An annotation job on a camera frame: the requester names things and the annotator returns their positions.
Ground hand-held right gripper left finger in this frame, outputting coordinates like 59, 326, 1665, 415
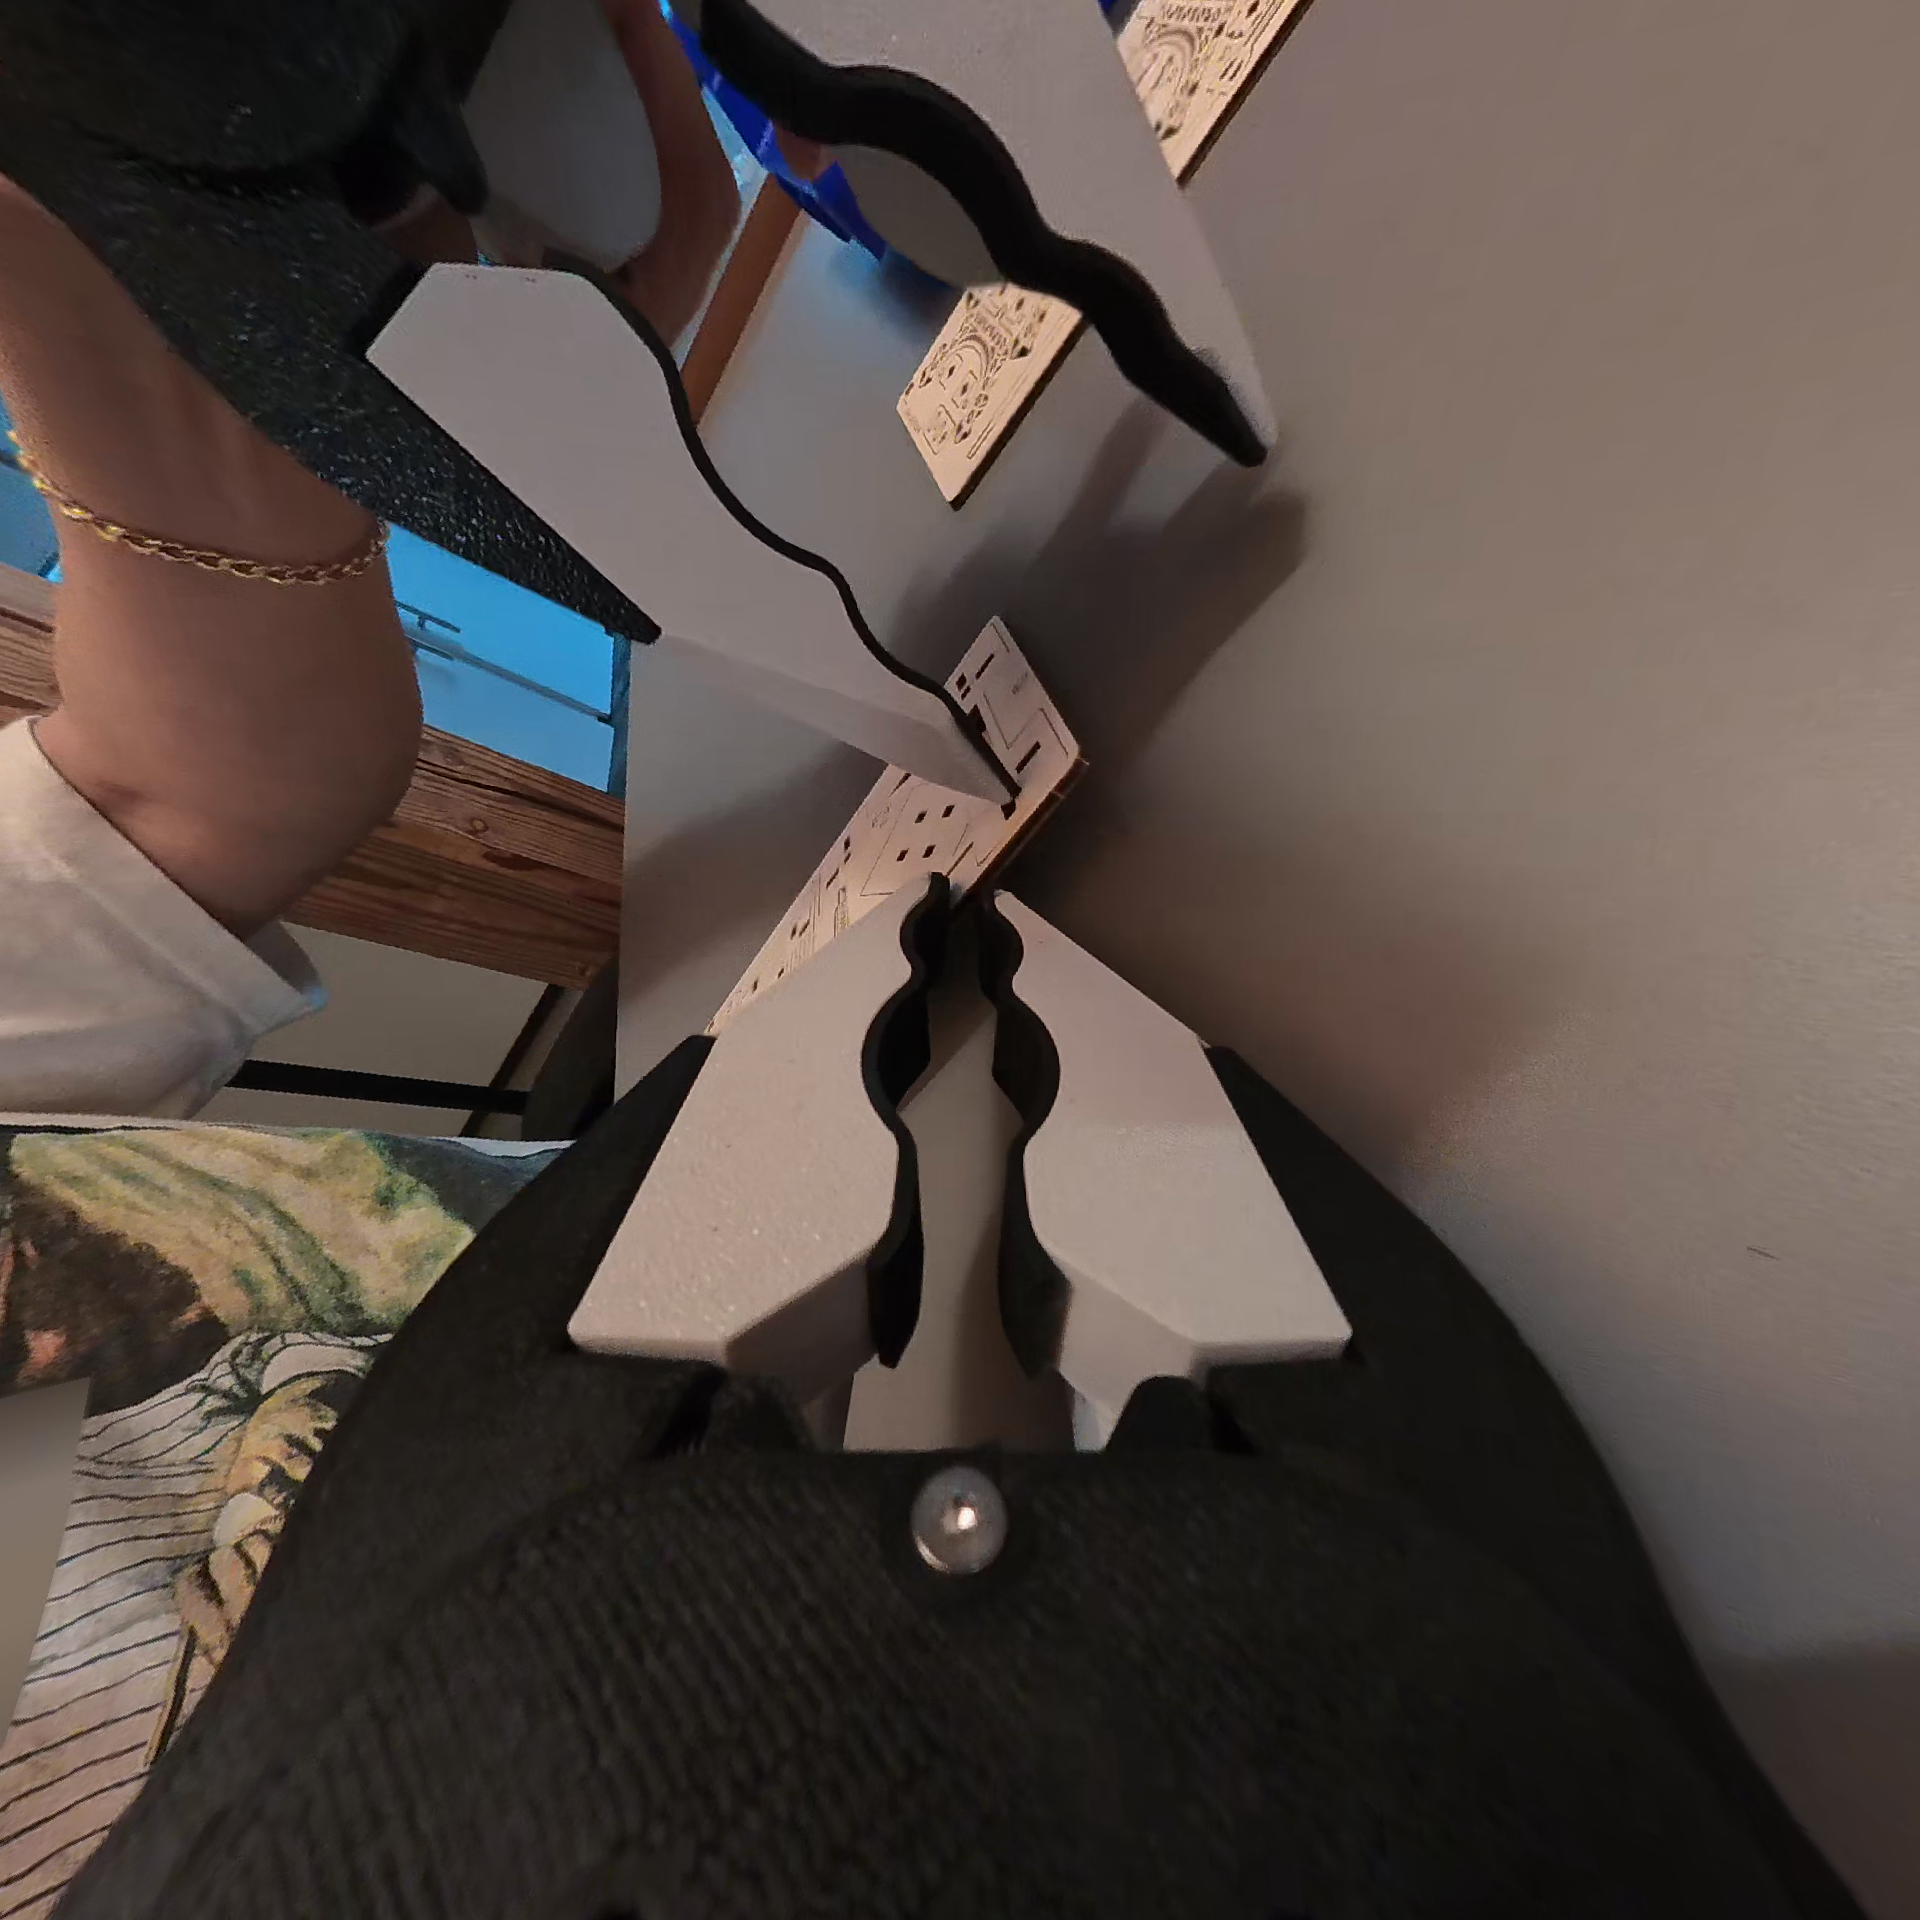
567, 874, 955, 1455

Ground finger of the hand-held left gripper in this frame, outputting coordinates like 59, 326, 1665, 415
697, 0, 1280, 470
364, 263, 1022, 804

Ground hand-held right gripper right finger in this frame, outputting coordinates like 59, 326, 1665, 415
982, 892, 1356, 1455

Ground wooden puzzle sheet square cutout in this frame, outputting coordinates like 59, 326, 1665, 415
705, 614, 1092, 1038

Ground grey desk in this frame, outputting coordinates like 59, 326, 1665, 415
614, 0, 1920, 1920

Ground person's left hand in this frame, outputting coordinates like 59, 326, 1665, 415
607, 0, 748, 330

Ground wooden puzzle sheet arch parts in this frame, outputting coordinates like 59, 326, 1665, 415
896, 0, 1320, 510

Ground blue plastic bin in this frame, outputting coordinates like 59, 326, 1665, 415
666, 0, 903, 265

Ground thick wooden beam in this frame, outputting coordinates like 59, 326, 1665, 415
0, 562, 625, 992

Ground gold chain bracelet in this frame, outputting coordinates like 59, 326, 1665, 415
6, 434, 393, 591

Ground black picture frame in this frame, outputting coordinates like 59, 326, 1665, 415
224, 1055, 530, 1101

